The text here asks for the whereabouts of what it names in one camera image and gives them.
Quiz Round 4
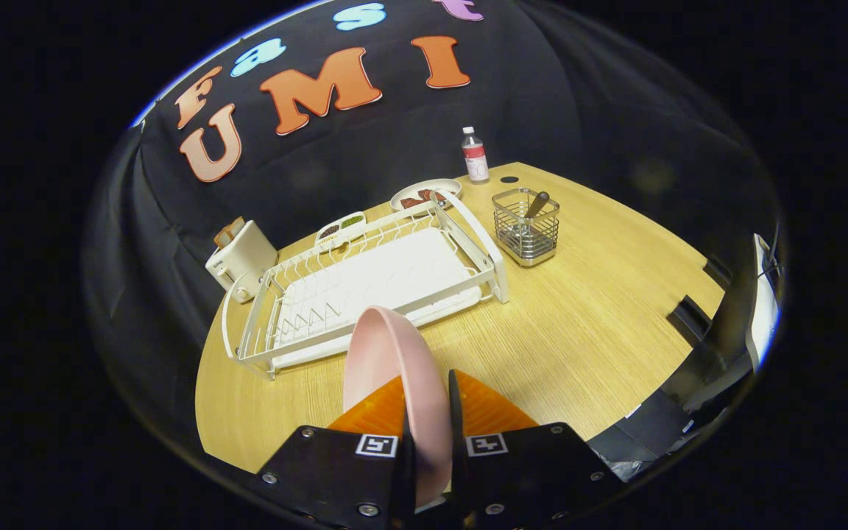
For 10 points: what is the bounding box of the wooden handle spoon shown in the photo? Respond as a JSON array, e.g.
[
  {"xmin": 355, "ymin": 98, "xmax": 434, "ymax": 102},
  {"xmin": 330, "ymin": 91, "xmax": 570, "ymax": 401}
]
[{"xmin": 520, "ymin": 191, "xmax": 551, "ymax": 244}]

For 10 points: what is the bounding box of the white dish rack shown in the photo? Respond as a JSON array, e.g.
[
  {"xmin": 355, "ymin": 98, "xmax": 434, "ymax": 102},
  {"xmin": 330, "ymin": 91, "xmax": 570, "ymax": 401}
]
[{"xmin": 221, "ymin": 189, "xmax": 510, "ymax": 381}]

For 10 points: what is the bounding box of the clear bottle with red label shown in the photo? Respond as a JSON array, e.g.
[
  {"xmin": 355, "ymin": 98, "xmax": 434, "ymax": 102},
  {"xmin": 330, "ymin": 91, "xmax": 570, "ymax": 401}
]
[{"xmin": 461, "ymin": 126, "xmax": 490, "ymax": 184}]

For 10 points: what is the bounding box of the pink plate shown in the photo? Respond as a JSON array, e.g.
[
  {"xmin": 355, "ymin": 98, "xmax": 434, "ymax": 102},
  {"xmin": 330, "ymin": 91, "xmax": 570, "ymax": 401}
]
[{"xmin": 342, "ymin": 306, "xmax": 453, "ymax": 509}]

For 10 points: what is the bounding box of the metal wire basket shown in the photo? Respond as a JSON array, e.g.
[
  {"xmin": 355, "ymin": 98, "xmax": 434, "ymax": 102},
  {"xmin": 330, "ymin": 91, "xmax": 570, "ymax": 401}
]
[{"xmin": 492, "ymin": 188, "xmax": 561, "ymax": 267}]

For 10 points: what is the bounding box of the white divided condiment dish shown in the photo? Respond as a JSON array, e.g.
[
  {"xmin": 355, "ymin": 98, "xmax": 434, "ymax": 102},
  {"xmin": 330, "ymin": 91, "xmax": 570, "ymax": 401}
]
[{"xmin": 314, "ymin": 211, "xmax": 367, "ymax": 251}]

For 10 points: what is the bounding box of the beige plate with meat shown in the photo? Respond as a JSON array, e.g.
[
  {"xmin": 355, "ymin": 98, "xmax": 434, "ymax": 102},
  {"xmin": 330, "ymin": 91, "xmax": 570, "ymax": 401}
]
[{"xmin": 390, "ymin": 178, "xmax": 463, "ymax": 214}]

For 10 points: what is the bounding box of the white toaster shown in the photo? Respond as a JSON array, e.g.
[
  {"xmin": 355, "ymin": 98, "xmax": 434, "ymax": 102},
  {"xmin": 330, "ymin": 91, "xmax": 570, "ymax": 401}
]
[{"xmin": 205, "ymin": 219, "xmax": 279, "ymax": 304}]

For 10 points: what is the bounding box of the white board edge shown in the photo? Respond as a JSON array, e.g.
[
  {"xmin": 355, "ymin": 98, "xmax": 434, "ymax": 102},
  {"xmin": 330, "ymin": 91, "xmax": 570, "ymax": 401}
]
[{"xmin": 744, "ymin": 233, "xmax": 782, "ymax": 369}]

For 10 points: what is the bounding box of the black table edge bracket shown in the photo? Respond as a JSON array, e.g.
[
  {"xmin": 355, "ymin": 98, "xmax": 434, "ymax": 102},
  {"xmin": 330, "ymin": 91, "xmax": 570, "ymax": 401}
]
[
  {"xmin": 704, "ymin": 254, "xmax": 734, "ymax": 288},
  {"xmin": 667, "ymin": 294, "xmax": 712, "ymax": 343}
]

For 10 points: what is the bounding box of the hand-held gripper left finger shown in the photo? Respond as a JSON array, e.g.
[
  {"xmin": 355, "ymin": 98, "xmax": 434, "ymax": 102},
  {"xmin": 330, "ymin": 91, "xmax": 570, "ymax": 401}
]
[{"xmin": 256, "ymin": 374, "xmax": 417, "ymax": 530}]

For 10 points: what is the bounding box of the black backdrop cloth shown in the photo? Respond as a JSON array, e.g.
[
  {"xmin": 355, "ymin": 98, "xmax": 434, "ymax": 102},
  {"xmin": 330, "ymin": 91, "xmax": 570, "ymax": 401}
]
[{"xmin": 85, "ymin": 0, "xmax": 785, "ymax": 413}]

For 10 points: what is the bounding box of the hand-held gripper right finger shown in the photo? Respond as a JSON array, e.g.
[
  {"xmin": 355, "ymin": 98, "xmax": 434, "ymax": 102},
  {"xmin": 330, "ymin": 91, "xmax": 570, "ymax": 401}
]
[{"xmin": 448, "ymin": 369, "xmax": 627, "ymax": 530}]

